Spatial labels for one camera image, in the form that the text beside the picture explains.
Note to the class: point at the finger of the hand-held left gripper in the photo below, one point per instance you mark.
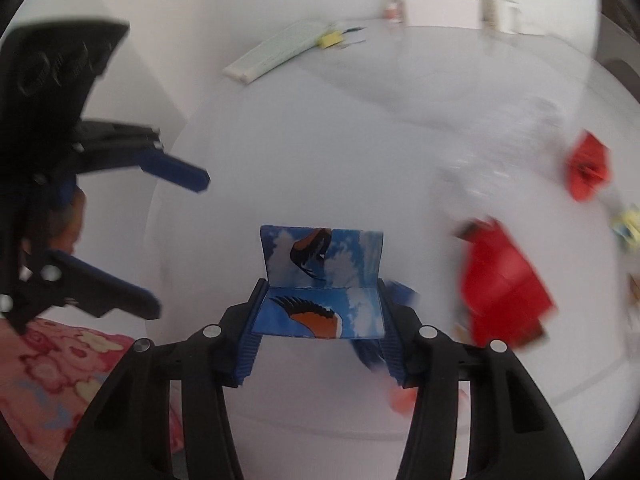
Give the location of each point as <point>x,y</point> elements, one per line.
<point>175,172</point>
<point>135,302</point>

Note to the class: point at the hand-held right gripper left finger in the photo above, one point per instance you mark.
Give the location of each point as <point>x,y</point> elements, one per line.
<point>245,360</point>

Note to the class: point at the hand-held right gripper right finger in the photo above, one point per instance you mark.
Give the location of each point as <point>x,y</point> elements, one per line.
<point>397,355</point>

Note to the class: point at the blue bird-print card packet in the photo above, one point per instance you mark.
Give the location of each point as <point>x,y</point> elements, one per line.
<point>345,265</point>

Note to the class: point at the clear plastic bottle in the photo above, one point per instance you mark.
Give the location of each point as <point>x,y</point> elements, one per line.
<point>505,155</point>

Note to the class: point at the red wrapper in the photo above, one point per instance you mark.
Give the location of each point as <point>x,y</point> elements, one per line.
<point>590,165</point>

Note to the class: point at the person's left hand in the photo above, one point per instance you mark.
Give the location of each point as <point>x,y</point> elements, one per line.
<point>71,225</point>

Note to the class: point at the small orange scrap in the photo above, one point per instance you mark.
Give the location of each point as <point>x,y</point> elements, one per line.
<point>402,402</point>

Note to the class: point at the pink floral blanket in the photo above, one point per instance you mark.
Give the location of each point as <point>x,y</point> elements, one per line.
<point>45,365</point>

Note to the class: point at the red flat packet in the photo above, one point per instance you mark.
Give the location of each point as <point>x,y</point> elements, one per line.
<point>505,285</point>

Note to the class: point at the small yellow block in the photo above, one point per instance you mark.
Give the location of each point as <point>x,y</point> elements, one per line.
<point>330,40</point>

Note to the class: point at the yellow blue wrapper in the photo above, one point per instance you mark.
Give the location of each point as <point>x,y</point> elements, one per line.
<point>627,225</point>

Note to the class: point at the small red white item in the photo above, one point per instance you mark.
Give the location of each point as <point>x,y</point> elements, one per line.
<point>393,12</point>

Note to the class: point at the white rectangular box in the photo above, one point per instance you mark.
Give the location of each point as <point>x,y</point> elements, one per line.
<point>440,10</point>

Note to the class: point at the white wall adapter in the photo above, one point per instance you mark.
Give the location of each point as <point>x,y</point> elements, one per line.
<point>500,15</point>

